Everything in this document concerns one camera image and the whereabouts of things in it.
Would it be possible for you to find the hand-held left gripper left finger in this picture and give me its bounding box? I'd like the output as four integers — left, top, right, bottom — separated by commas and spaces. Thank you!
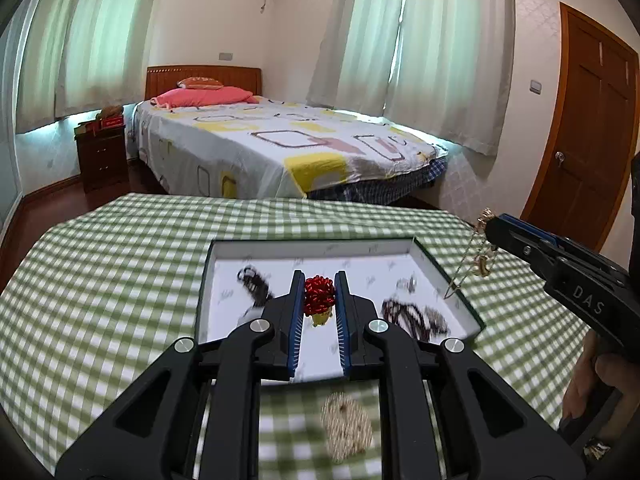
55, 270, 307, 480

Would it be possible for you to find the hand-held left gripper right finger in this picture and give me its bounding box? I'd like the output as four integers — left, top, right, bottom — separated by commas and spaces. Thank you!
335, 270, 586, 480

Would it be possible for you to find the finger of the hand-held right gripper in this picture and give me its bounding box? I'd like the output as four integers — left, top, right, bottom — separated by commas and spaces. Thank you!
501, 213, 581, 253
484, 215, 562, 282

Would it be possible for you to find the gold chain brooch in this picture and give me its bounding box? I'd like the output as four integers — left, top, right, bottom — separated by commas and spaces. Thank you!
442, 207, 498, 301

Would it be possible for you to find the red bead bracelet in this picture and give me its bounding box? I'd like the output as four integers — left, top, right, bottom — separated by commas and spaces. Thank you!
303, 275, 336, 330

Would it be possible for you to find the dark wooden bead bracelet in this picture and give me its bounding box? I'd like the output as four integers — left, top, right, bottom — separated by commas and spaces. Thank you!
381, 297, 451, 341

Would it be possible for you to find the black bead bracelet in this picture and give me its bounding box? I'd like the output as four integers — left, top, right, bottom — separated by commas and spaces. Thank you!
236, 266, 275, 307

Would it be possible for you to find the green-edged white tray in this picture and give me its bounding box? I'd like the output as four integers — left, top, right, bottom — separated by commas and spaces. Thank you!
196, 236, 485, 385

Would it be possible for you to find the person's right hand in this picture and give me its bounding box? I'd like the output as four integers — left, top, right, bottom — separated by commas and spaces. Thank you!
560, 332, 634, 442

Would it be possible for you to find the brown wooden door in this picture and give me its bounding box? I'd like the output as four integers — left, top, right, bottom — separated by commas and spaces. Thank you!
520, 2, 640, 251

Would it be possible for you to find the blue plaid bedding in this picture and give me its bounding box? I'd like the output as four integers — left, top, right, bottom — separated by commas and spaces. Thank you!
305, 155, 448, 206

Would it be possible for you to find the white patterned bedsheet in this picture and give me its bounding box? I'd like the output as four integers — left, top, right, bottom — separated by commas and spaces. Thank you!
134, 97, 448, 200

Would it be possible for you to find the green checked tablecloth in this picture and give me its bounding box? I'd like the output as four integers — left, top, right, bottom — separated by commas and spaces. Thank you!
0, 192, 616, 480

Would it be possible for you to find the wide white curtain panel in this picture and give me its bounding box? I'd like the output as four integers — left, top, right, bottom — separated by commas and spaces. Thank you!
55, 0, 166, 116
385, 0, 516, 156

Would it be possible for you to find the pink pillow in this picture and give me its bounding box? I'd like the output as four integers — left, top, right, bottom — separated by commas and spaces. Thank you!
151, 86, 260, 109

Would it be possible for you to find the narrow white curtain panel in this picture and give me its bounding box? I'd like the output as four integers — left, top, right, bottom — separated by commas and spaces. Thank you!
15, 0, 96, 121
306, 0, 408, 116

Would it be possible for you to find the dark wooden nightstand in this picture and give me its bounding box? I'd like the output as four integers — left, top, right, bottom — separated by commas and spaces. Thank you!
75, 122, 128, 195

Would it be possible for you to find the small orange cushion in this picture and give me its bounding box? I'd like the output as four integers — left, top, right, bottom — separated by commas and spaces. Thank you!
176, 77, 221, 91

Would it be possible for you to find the wooden bed headboard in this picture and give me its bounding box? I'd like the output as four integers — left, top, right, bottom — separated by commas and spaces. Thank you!
145, 65, 263, 101

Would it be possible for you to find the glass sliding wardrobe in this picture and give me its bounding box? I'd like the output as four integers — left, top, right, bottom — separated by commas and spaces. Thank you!
0, 25, 23, 231

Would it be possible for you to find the pearl bracelet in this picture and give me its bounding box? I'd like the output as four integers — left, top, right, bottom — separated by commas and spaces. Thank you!
320, 392, 373, 463

